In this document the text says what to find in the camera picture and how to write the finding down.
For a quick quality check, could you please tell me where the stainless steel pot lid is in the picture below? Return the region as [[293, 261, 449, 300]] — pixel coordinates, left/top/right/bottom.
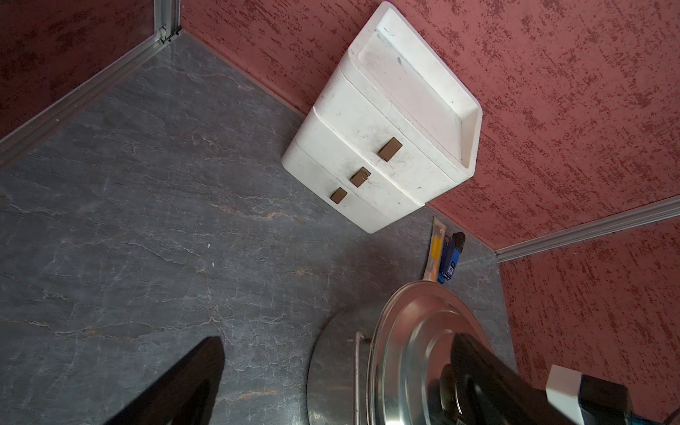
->
[[366, 281, 492, 424]]

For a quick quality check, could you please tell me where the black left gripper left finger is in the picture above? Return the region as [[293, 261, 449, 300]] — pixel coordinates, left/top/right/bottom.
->
[[107, 336, 225, 424]]

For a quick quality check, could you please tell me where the aluminium corner post right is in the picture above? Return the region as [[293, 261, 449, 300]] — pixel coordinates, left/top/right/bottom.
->
[[496, 196, 679, 263]]

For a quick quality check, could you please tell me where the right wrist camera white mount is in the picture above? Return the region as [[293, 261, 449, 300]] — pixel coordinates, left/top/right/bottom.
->
[[545, 364, 634, 425]]

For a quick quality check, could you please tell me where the white three-drawer organizer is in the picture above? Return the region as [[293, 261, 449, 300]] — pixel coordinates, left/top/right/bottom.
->
[[283, 2, 483, 234]]

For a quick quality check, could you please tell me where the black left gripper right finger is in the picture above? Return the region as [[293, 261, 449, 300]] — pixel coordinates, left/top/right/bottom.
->
[[441, 333, 571, 424]]

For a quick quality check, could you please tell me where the blue black stapler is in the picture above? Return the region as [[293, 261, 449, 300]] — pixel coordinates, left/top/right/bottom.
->
[[437, 232, 466, 284]]

